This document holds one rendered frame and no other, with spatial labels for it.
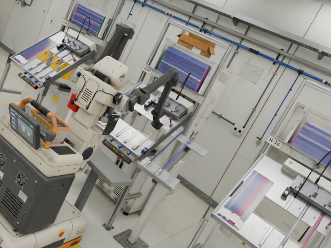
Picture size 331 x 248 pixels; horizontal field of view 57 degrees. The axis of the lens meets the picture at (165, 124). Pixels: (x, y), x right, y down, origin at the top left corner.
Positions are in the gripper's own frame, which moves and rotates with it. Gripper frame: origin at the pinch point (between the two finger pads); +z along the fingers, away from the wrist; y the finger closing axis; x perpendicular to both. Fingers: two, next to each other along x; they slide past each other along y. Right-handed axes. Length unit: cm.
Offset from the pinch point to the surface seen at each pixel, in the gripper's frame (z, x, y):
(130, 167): 36, 33, 10
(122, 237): 44, 84, -30
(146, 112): 1.9, -8.7, 23.7
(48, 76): -4, 23, 136
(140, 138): -2.0, 17.3, 4.8
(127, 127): -1.4, 16.3, 22.4
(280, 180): -2, -23, -108
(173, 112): -3.2, -21.8, -0.3
